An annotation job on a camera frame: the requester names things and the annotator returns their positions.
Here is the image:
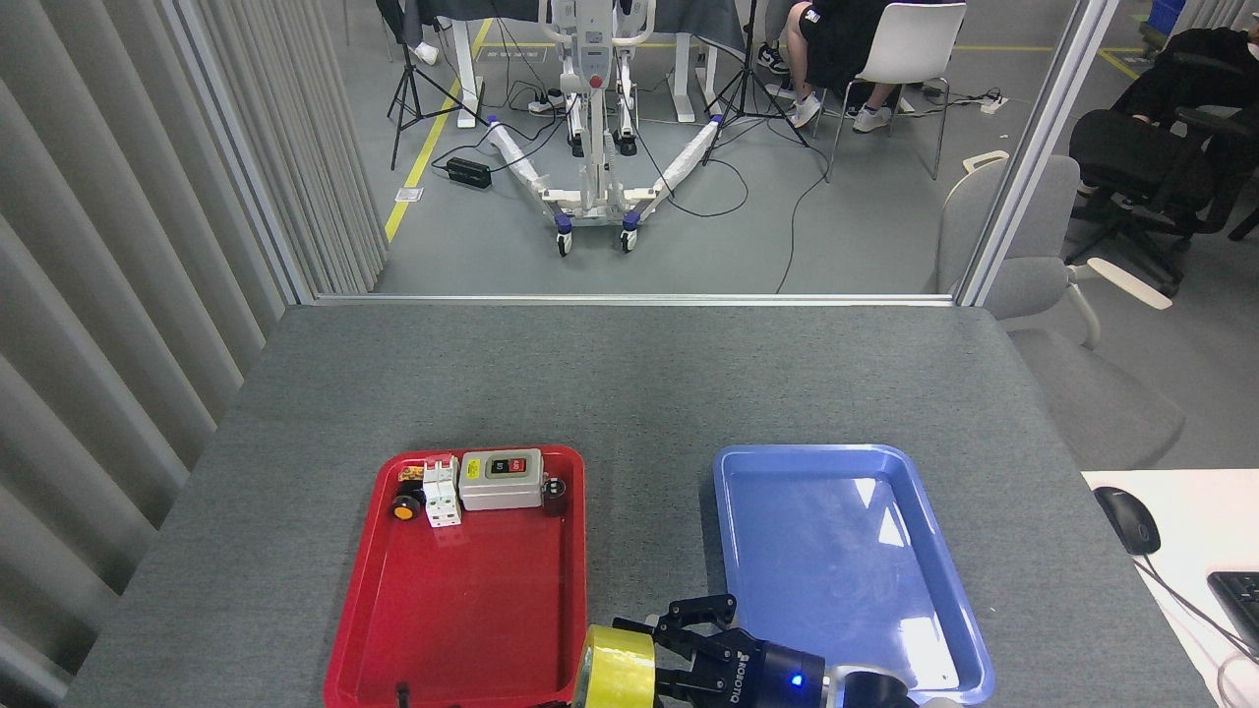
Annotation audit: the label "blue plastic tray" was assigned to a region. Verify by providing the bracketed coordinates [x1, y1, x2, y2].
[712, 443, 995, 707]

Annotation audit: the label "black tripod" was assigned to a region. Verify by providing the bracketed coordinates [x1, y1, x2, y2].
[701, 0, 809, 166]
[377, 0, 490, 170]

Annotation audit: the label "grey office chair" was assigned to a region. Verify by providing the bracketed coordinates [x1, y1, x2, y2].
[925, 152, 1186, 471]

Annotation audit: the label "red plastic tray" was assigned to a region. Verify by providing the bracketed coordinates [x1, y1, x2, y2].
[323, 444, 587, 708]

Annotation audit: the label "black keyboard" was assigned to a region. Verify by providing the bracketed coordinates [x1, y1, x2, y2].
[1206, 571, 1259, 655]

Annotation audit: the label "black office chair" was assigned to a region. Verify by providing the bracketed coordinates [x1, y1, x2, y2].
[1067, 28, 1259, 296]

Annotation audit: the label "seated person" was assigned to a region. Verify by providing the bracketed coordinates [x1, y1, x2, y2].
[755, 0, 921, 134]
[1111, 25, 1259, 124]

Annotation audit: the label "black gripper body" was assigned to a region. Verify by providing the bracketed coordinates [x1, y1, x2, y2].
[723, 639, 829, 708]

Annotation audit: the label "white stand on wheels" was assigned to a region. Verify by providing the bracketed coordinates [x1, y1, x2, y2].
[487, 0, 724, 257]

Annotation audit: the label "silver frame post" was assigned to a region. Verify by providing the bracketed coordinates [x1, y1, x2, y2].
[956, 0, 1122, 308]
[162, 0, 321, 306]

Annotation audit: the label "white circuit breaker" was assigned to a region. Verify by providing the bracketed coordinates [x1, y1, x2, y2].
[423, 456, 462, 529]

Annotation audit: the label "yellow tape roll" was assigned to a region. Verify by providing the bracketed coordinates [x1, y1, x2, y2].
[573, 624, 658, 708]

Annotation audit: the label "silver frame rail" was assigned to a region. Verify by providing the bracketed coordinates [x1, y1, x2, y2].
[313, 292, 957, 308]

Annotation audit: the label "grey switch box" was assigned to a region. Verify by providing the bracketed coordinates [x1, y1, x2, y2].
[458, 448, 545, 512]

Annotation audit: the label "black mouse cable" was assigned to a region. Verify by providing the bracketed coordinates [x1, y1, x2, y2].
[1141, 554, 1259, 662]

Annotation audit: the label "yellow push button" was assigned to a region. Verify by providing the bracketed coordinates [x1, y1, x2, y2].
[390, 466, 427, 523]

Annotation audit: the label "black computer mouse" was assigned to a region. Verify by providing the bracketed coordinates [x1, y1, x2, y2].
[1095, 486, 1162, 557]

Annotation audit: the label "dark-topped desk white legs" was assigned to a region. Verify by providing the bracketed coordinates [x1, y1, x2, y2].
[398, 0, 749, 129]

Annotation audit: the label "white chair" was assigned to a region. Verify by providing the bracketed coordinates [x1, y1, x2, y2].
[826, 2, 967, 183]

